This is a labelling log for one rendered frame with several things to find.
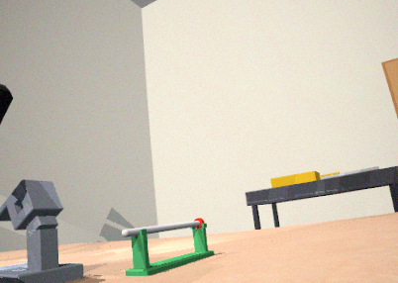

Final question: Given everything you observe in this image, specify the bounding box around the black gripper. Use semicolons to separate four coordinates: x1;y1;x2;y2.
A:
0;84;13;125

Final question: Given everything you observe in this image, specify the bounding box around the grey tapered pin with dark red cap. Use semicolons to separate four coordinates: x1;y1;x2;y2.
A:
122;218;204;237

